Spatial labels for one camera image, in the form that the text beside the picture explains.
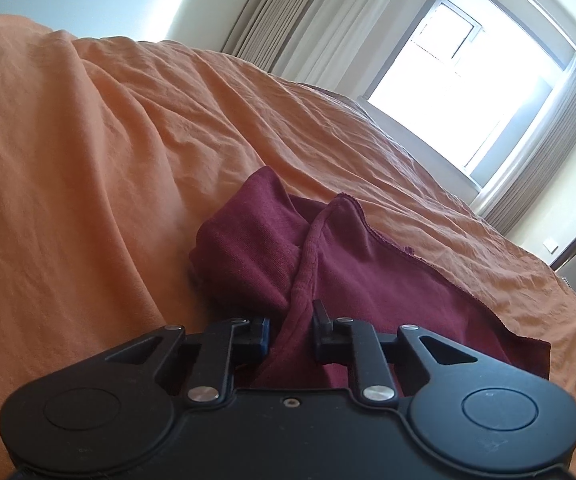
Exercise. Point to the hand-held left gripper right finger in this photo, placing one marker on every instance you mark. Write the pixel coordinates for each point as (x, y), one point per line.
(322, 345)

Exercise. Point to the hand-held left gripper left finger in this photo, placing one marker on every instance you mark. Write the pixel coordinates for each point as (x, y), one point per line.
(266, 335)

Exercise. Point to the maroon garment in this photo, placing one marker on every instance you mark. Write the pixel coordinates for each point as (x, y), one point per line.
(368, 270)

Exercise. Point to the beige brown blanket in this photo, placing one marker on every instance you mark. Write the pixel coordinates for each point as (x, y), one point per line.
(348, 101)

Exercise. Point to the orange duvet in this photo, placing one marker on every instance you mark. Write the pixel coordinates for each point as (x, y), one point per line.
(93, 160)

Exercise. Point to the white sheer curtain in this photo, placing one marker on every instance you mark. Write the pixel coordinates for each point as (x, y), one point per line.
(348, 20)
(533, 150)

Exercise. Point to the window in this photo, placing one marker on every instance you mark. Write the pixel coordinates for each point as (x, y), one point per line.
(458, 80)

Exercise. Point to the wall socket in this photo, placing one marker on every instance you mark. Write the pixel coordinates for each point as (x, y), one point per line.
(550, 245)

